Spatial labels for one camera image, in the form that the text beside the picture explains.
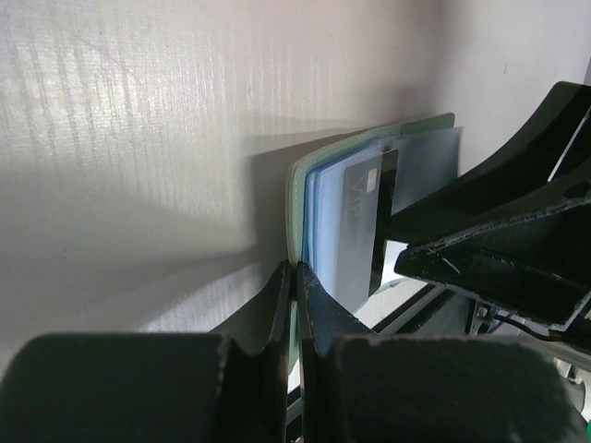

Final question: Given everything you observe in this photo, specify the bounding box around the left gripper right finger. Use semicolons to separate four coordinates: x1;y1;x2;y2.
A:
295;263;586;442

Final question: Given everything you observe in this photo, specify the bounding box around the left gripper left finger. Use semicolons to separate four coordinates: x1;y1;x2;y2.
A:
1;262;291;442

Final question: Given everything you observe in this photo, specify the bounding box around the green leather card holder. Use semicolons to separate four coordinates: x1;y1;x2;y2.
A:
285;113;462;313

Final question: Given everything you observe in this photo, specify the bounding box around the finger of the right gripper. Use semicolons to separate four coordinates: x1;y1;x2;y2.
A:
387;81;590;245
395;188;590;329

